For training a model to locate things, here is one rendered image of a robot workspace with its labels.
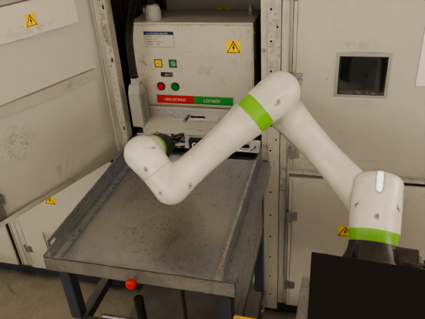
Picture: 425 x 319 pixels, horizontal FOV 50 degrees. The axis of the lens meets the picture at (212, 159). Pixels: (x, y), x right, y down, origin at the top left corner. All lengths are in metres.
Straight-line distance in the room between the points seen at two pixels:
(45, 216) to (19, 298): 0.50
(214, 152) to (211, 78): 0.55
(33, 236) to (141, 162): 1.39
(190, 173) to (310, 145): 0.39
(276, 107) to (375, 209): 0.39
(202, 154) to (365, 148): 0.71
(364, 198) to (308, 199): 0.72
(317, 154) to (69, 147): 0.97
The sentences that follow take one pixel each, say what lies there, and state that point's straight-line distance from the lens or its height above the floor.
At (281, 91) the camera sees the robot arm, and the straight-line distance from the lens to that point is 1.34.
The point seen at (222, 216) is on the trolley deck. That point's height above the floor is 0.85.
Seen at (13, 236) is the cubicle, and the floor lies 0.26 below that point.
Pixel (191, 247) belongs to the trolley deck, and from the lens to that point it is 1.47.
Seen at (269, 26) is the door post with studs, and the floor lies 1.39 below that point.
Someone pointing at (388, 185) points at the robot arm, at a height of 1.14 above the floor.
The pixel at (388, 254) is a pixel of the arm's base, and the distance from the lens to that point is 1.22.
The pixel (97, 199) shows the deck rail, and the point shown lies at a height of 0.85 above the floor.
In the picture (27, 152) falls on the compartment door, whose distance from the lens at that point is 1.78.
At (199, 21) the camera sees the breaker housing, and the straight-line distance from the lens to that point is 1.77.
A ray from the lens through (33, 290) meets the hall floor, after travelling 2.77.
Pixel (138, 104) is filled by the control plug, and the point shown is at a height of 1.11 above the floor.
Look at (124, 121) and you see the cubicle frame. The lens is 1.98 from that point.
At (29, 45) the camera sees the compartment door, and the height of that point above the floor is 1.40.
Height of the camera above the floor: 1.81
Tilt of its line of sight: 30 degrees down
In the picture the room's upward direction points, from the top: 4 degrees counter-clockwise
